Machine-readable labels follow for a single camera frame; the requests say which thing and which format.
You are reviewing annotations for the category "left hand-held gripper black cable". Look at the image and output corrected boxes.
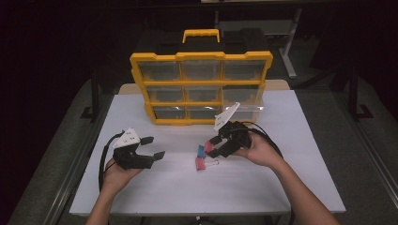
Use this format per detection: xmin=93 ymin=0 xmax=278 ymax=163
xmin=98 ymin=130 xmax=126 ymax=193

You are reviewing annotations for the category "right hand-held gripper black cable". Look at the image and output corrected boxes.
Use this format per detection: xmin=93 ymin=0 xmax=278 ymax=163
xmin=231 ymin=120 xmax=296 ymax=225

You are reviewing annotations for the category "grey metal rail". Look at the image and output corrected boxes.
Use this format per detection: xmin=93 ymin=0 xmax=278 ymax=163
xmin=333 ymin=92 xmax=398 ymax=201
xmin=46 ymin=93 xmax=115 ymax=225

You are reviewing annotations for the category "person's left hand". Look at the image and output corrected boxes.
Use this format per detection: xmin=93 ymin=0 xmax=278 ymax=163
xmin=102 ymin=157 xmax=144 ymax=197

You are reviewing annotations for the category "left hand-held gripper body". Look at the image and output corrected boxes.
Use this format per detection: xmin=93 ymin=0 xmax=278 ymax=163
xmin=112 ymin=127 xmax=156 ymax=171

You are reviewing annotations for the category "black metal stand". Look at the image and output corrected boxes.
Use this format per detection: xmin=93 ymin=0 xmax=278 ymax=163
xmin=347 ymin=66 xmax=375 ymax=122
xmin=79 ymin=70 xmax=101 ymax=122

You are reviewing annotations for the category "person's right hand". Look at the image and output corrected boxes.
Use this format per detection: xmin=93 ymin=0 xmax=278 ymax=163
xmin=232 ymin=132 xmax=284 ymax=171

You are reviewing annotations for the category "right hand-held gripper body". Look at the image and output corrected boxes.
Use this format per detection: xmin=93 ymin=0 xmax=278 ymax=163
xmin=213 ymin=101 xmax=253 ymax=158

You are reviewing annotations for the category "hand-held gripper black cable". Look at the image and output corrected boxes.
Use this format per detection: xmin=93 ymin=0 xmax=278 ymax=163
xmin=98 ymin=130 xmax=126 ymax=193
xmin=231 ymin=120 xmax=296 ymax=225

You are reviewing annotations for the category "clear plastic drawer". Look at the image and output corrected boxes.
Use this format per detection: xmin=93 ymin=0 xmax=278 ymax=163
xmin=222 ymin=84 xmax=265 ymax=123

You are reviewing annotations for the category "tan wooden board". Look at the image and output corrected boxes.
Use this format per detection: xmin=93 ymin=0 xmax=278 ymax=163
xmin=117 ymin=79 xmax=291 ymax=96

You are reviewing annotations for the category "white metal desk stand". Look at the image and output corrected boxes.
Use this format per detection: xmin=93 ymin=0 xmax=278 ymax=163
xmin=213 ymin=7 xmax=303 ymax=80

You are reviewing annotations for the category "grid of clear organizer drawers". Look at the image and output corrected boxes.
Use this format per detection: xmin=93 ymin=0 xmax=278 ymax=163
xmin=138 ymin=59 xmax=268 ymax=121

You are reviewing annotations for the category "yellow black organizer box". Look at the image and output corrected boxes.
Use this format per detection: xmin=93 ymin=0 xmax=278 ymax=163
xmin=129 ymin=27 xmax=274 ymax=127

